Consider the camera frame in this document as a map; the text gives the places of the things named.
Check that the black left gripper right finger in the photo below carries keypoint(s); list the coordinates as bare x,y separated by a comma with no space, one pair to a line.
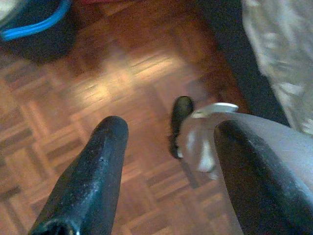
264,191

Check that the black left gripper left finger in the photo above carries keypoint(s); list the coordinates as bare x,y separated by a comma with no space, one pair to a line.
93,171

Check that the black robot left foot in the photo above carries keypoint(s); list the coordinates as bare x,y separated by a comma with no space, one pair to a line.
179,117

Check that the black bed base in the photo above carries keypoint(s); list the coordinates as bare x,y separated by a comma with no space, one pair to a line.
244,73

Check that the black round bin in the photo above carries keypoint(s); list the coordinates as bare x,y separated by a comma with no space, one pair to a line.
44,46

